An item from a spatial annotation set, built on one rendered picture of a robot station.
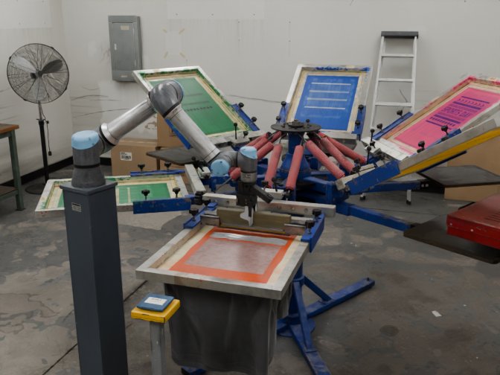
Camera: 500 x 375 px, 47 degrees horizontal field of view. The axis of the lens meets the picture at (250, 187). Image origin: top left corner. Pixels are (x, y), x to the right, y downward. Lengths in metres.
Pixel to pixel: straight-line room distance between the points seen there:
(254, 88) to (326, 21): 1.12
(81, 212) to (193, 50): 4.66
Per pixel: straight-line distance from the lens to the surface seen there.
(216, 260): 2.44
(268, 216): 2.65
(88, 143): 2.63
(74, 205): 2.71
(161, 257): 2.41
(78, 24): 7.85
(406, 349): 3.74
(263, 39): 6.83
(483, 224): 2.58
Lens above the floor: 1.94
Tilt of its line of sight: 17 degrees down
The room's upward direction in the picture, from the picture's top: straight up
